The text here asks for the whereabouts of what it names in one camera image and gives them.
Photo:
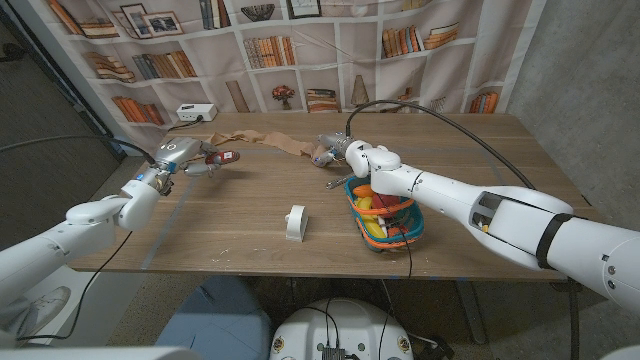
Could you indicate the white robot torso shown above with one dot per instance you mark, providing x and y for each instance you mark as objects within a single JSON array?
[{"x": 350, "y": 325}]

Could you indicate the small yellow toy fruit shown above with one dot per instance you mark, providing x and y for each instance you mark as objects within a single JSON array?
[{"x": 365, "y": 203}]

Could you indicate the blue stool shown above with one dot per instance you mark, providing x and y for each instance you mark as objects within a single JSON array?
[{"x": 220, "y": 320}]

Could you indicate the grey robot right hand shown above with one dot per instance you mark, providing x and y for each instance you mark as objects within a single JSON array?
[{"x": 332, "y": 145}]

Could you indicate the grey metal table leg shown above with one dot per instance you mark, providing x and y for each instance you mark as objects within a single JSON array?
[{"x": 472, "y": 315}]

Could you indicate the red toy tomato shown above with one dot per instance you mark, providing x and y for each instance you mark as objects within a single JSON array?
[{"x": 385, "y": 201}]

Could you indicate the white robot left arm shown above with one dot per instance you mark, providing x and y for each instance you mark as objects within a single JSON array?
[{"x": 70, "y": 240}]

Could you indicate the printed bookshelf backdrop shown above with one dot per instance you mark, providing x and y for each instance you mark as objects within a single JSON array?
[{"x": 320, "y": 60}]

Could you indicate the person in grey trousers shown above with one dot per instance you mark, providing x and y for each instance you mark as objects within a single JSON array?
[{"x": 47, "y": 305}]

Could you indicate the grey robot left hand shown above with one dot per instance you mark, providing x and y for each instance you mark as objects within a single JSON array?
[{"x": 177, "y": 152}]

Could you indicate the small red toy piece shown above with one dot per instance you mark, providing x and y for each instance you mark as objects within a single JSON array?
[{"x": 396, "y": 232}]

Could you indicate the white power box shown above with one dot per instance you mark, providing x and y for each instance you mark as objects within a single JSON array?
[{"x": 195, "y": 112}]

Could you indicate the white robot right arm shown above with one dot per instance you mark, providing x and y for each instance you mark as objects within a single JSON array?
[{"x": 490, "y": 215}]

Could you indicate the yellow toy banana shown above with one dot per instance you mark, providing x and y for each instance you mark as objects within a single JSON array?
[{"x": 374, "y": 229}]

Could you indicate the orange toy fruit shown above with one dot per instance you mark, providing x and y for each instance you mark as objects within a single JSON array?
[{"x": 362, "y": 191}]

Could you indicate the dark grey partition panel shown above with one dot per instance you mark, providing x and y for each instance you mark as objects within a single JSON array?
[{"x": 50, "y": 165}]

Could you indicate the tan adhesive wrap roll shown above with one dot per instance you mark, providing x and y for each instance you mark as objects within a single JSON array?
[{"x": 280, "y": 141}]

